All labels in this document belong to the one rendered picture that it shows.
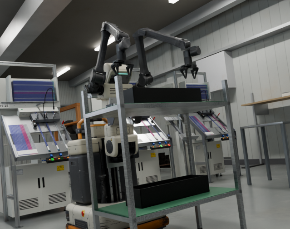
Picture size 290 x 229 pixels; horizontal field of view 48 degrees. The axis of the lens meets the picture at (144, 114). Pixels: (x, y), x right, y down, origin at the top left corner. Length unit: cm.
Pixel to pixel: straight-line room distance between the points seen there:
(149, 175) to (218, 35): 435
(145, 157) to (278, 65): 355
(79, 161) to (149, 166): 233
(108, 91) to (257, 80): 516
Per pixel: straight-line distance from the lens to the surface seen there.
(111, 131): 255
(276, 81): 711
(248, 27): 764
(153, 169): 495
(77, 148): 272
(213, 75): 779
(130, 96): 198
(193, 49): 238
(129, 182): 175
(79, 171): 273
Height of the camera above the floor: 73
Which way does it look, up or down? 5 degrees up
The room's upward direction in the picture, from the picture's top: 6 degrees counter-clockwise
